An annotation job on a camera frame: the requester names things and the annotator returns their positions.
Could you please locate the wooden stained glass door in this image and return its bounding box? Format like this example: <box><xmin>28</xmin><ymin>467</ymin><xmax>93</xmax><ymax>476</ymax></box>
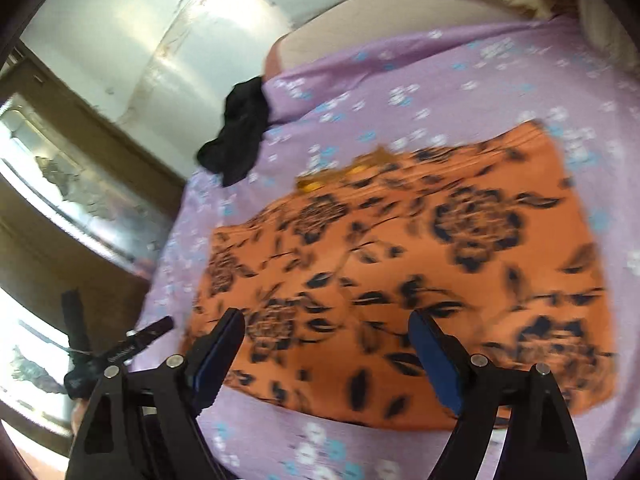
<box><xmin>0</xmin><ymin>40</ymin><xmax>186</xmax><ymax>441</ymax></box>

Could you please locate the orange black floral dress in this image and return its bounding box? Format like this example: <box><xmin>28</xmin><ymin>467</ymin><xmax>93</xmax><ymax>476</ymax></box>
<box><xmin>192</xmin><ymin>119</ymin><xmax>617</xmax><ymax>433</ymax></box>

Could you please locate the purple floral bedsheet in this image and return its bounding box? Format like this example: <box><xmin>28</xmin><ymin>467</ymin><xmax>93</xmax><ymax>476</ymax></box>
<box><xmin>135</xmin><ymin>15</ymin><xmax>640</xmax><ymax>480</ymax></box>

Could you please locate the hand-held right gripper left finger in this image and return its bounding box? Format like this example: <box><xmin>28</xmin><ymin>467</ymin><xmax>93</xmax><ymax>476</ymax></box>
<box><xmin>65</xmin><ymin>307</ymin><xmax>247</xmax><ymax>480</ymax></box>

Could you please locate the striped floral bolster pillow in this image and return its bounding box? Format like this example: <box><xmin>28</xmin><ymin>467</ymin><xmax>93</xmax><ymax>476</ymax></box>
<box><xmin>577</xmin><ymin>0</ymin><xmax>640</xmax><ymax>66</ymax></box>

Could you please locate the beige mattress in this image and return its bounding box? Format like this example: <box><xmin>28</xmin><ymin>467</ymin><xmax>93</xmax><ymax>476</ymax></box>
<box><xmin>265</xmin><ymin>0</ymin><xmax>556</xmax><ymax>83</ymax></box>

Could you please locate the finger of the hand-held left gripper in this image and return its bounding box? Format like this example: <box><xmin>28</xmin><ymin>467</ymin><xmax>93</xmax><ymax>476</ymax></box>
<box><xmin>106</xmin><ymin>316</ymin><xmax>176</xmax><ymax>362</ymax></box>
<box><xmin>60</xmin><ymin>289</ymin><xmax>93</xmax><ymax>355</ymax></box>

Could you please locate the black cloth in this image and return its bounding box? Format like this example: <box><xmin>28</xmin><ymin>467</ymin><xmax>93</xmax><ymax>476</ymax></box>
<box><xmin>196</xmin><ymin>76</ymin><xmax>271</xmax><ymax>188</ymax></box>

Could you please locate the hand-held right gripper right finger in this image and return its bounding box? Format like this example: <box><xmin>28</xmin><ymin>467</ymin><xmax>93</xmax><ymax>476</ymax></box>
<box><xmin>407</xmin><ymin>310</ymin><xmax>588</xmax><ymax>480</ymax></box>

